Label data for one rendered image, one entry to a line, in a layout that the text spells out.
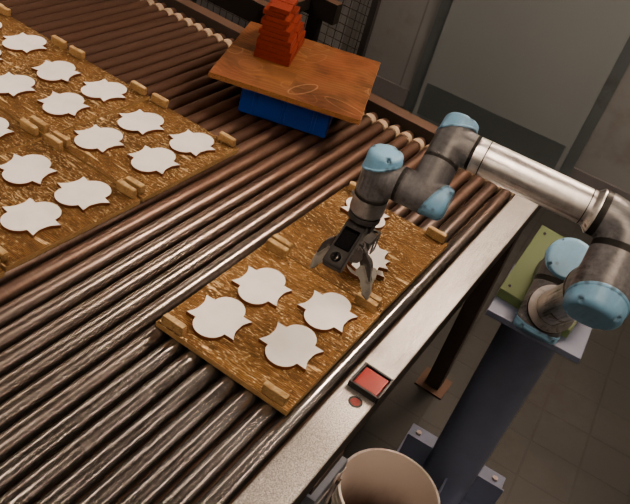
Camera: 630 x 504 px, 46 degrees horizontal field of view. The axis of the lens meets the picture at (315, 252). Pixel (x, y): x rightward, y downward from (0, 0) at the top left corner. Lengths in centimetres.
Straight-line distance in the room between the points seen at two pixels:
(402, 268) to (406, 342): 26
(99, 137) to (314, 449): 111
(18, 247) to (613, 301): 125
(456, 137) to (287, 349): 57
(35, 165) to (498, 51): 326
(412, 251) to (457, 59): 288
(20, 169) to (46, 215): 20
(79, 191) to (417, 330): 91
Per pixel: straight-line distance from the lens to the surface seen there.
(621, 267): 150
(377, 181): 151
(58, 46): 266
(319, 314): 173
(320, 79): 255
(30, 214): 187
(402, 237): 208
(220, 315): 166
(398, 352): 176
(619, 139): 478
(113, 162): 210
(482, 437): 243
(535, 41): 466
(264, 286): 176
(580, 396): 340
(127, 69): 264
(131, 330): 164
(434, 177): 150
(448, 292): 199
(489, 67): 476
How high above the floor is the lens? 209
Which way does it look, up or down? 37 degrees down
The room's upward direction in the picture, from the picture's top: 17 degrees clockwise
